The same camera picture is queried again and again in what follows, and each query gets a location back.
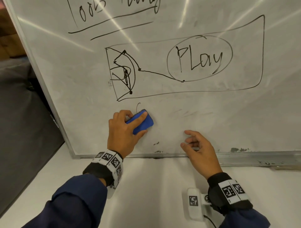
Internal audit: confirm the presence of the person's right hand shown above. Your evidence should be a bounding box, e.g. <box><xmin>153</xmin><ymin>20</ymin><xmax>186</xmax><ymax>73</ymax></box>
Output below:
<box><xmin>180</xmin><ymin>130</ymin><xmax>223</xmax><ymax>180</ymax></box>

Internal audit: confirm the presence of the person's left hand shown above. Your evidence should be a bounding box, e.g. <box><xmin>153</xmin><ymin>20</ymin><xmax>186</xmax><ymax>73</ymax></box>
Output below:
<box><xmin>107</xmin><ymin>110</ymin><xmax>148</xmax><ymax>159</ymax></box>

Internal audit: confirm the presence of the blue whiteboard eraser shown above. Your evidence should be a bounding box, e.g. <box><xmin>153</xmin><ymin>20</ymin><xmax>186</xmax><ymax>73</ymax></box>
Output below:
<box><xmin>125</xmin><ymin>109</ymin><xmax>154</xmax><ymax>135</ymax></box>

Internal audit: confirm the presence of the person's right forearm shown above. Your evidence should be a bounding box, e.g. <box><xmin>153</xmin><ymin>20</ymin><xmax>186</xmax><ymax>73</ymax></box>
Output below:
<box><xmin>218</xmin><ymin>208</ymin><xmax>271</xmax><ymax>228</ymax></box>

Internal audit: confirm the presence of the person's left forearm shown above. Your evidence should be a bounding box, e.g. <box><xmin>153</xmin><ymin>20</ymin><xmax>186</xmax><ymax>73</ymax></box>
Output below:
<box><xmin>22</xmin><ymin>173</ymin><xmax>109</xmax><ymax>228</ymax></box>

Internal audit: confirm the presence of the white dry-erase whiteboard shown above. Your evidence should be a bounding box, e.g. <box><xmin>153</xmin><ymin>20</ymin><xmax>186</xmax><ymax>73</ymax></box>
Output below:
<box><xmin>4</xmin><ymin>0</ymin><xmax>301</xmax><ymax>170</ymax></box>

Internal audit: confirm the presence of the black wristband with marker tags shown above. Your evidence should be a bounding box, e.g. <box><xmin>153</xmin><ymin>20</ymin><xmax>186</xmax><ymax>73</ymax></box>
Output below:
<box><xmin>82</xmin><ymin>149</ymin><xmax>124</xmax><ymax>200</ymax></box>
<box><xmin>207</xmin><ymin>172</ymin><xmax>253</xmax><ymax>216</ymax></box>

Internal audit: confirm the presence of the brown cardboard box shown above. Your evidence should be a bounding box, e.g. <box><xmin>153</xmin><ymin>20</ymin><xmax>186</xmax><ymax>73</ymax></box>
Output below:
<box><xmin>0</xmin><ymin>0</ymin><xmax>27</xmax><ymax>59</ymax></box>

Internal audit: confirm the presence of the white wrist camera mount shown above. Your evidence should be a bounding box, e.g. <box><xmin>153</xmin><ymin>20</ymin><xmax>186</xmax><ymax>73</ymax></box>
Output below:
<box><xmin>183</xmin><ymin>187</ymin><xmax>210</xmax><ymax>222</ymax></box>

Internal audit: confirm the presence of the black thin cable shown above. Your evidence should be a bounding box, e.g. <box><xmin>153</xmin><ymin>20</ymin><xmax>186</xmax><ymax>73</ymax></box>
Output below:
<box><xmin>203</xmin><ymin>214</ymin><xmax>220</xmax><ymax>228</ymax></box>

